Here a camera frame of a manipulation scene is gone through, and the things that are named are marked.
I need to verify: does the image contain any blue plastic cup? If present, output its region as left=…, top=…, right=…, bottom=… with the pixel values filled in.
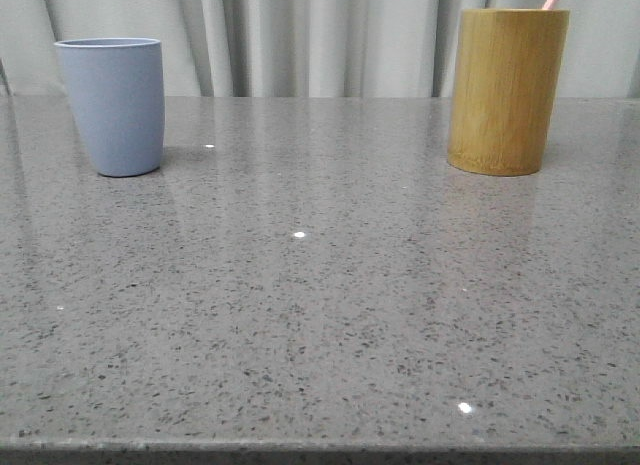
left=55, top=38, right=165, bottom=177

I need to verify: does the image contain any bamboo wooden cup holder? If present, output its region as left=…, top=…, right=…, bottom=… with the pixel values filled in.
left=447, top=9, right=569, bottom=176

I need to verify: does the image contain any grey pleated curtain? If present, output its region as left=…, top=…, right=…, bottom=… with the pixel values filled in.
left=0, top=0, right=640, bottom=98

